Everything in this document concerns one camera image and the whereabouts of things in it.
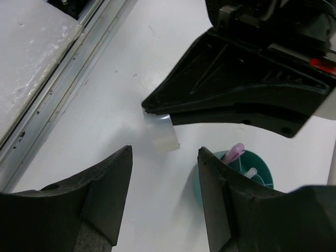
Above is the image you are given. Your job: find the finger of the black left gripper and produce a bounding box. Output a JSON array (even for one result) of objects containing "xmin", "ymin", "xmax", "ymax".
[{"xmin": 170, "ymin": 103, "xmax": 309, "ymax": 138}]

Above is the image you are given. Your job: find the teal round organizer container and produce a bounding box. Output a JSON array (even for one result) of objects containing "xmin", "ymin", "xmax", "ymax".
[{"xmin": 193, "ymin": 150, "xmax": 274, "ymax": 207}]

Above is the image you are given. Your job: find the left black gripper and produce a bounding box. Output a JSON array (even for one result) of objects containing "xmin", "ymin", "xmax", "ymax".
[{"xmin": 142, "ymin": 1, "xmax": 335, "ymax": 116}]

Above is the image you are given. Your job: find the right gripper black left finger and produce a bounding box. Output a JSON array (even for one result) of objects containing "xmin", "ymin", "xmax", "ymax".
[{"xmin": 1, "ymin": 145, "xmax": 133, "ymax": 251}]

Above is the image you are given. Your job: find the clear tape roll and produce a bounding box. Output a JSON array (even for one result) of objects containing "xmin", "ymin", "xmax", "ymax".
[{"xmin": 143, "ymin": 110, "xmax": 180, "ymax": 153}]

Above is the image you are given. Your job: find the purple pink highlighter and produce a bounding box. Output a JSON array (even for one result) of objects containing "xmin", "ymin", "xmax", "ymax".
[{"xmin": 221, "ymin": 143, "xmax": 245, "ymax": 165}]

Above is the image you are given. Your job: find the white foil cover plate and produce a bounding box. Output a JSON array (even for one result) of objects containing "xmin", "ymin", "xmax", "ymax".
[{"xmin": 1, "ymin": 1, "xmax": 82, "ymax": 141}]

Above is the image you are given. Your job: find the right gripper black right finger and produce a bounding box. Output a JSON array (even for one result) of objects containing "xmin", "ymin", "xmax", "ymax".
[{"xmin": 198, "ymin": 148, "xmax": 335, "ymax": 251}]

